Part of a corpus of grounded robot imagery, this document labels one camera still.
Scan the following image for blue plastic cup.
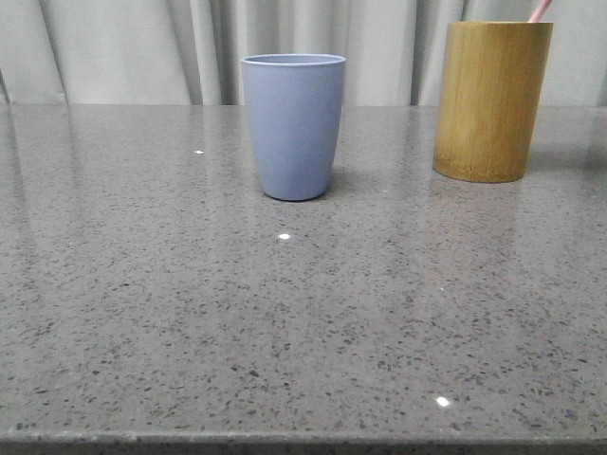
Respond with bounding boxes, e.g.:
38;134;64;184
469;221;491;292
241;53;346;201

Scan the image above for pink chopstick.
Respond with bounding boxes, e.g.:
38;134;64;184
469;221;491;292
527;0;552;23

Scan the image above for bamboo cylindrical holder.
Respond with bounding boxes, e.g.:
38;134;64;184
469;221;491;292
432;21;553;183

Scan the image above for grey-white curtain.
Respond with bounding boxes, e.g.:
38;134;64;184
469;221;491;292
0;0;607;107

